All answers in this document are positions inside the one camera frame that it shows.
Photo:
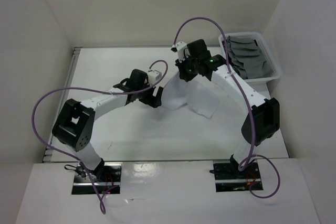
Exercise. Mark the white skirt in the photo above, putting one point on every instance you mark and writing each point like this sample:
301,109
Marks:
199,99

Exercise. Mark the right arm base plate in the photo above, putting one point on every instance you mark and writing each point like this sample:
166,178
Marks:
227,179

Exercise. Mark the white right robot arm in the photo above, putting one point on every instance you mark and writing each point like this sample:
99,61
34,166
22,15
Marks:
262,115

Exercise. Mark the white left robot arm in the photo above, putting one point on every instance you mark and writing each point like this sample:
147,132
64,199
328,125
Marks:
74,124

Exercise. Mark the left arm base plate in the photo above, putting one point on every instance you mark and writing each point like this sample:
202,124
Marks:
109,182

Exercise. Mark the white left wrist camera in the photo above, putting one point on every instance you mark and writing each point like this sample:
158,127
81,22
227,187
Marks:
154,76

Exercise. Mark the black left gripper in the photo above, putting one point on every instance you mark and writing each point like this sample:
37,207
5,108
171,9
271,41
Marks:
154,102

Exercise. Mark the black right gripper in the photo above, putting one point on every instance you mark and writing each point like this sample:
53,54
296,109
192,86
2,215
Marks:
182,74

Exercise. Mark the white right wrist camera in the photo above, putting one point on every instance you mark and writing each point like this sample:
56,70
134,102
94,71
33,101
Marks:
180,49

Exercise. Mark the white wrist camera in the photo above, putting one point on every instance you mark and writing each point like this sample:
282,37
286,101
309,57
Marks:
180,49
154,76

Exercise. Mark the grey skirts in basket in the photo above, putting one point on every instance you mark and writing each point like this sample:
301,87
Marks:
247,58

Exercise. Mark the white plastic basket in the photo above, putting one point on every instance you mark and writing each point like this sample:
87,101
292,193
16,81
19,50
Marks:
265,49

